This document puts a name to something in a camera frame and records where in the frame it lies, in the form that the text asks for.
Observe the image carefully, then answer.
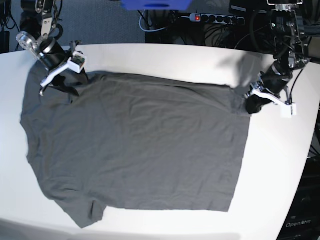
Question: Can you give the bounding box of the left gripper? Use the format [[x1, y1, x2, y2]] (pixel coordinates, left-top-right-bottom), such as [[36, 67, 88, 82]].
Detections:
[[245, 96, 272, 115]]

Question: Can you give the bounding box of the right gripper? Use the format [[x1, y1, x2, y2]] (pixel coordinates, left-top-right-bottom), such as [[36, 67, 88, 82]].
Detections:
[[49, 70, 88, 91]]

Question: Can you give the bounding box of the grey T-shirt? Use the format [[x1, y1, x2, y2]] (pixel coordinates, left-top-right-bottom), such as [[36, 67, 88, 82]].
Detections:
[[20, 64, 251, 228]]

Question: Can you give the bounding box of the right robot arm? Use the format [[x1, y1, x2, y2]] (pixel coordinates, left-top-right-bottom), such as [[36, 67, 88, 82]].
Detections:
[[16, 0, 88, 97]]

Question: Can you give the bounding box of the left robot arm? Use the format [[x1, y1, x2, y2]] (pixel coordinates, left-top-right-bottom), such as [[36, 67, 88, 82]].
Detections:
[[245, 0, 311, 118]]

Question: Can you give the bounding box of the black power strip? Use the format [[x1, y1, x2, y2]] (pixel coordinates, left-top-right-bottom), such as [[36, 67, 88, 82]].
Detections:
[[187, 13, 246, 26]]

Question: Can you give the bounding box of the blue plastic box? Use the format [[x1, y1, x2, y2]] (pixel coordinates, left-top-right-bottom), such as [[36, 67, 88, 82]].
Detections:
[[121, 0, 192, 11]]

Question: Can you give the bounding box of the black OpenArm case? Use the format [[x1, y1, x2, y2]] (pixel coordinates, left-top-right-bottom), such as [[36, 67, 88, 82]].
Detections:
[[277, 157, 320, 240]]

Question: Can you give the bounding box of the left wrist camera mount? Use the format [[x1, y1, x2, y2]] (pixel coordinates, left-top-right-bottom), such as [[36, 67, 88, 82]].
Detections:
[[39, 40, 87, 97]]

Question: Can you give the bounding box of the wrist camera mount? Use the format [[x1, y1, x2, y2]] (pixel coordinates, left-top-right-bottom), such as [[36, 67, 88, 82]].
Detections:
[[244, 81, 297, 119], [39, 40, 87, 97]]

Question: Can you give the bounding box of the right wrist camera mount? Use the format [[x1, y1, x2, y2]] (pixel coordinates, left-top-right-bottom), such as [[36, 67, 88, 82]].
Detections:
[[244, 81, 297, 119]]

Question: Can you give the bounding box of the white cable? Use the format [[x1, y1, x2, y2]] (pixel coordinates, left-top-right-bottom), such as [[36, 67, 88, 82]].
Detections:
[[139, 9, 168, 32]]

